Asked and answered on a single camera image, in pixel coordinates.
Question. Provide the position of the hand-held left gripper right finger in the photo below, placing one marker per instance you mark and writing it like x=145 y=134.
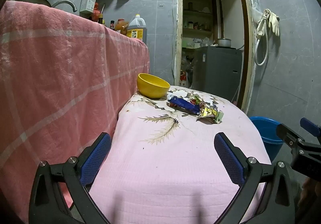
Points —
x=228 y=158

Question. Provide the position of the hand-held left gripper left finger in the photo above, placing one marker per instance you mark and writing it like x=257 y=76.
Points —
x=96 y=156

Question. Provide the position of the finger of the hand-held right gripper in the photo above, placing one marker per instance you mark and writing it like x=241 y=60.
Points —
x=311 y=126
x=287 y=136

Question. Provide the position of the blue plastic bucket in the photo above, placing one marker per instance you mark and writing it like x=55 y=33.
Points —
x=268 y=133

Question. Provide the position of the yellow and green wrapper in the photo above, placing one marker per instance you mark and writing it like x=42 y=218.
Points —
x=209 y=113

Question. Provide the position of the red and white wrapper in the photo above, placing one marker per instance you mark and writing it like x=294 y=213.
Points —
x=196 y=99

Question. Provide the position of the blue snack wrapper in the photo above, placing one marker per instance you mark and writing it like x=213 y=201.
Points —
x=181 y=104

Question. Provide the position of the pink floral blanket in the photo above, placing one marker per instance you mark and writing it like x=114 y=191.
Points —
x=163 y=158

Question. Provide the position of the grey washing machine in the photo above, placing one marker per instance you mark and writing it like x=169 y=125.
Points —
x=215 y=73

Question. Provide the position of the yellow bowl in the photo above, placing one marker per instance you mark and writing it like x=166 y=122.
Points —
x=151 y=87

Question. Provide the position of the pink checked towel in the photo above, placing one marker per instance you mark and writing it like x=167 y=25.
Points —
x=57 y=76

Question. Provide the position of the white and red sack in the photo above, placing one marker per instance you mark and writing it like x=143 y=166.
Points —
x=185 y=79

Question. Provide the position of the cream rubber gloves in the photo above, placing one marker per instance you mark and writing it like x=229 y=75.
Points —
x=273 y=22

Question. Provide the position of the metal pot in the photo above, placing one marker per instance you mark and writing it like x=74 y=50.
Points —
x=223 y=42

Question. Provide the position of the clear plastic bag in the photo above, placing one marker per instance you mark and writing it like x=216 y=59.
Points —
x=256 y=12

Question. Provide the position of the orange sauce bottle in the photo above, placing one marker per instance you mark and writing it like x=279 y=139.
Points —
x=121 y=27

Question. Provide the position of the large cooking oil jug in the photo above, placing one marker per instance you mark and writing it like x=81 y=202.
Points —
x=136 y=29

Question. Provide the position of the dark glass bottle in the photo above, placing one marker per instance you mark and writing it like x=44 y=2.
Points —
x=100 y=20

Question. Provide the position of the red plastic bag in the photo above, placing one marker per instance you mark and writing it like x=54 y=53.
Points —
x=96 y=14

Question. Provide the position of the wooden shelf unit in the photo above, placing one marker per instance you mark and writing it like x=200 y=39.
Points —
x=198 y=14

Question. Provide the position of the white perforated utensil holder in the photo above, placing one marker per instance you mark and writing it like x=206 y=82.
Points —
x=87 y=4

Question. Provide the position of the metal faucet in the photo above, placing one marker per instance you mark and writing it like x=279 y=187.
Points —
x=65 y=2

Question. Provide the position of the wooden door frame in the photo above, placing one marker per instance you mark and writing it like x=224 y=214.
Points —
x=178 y=38

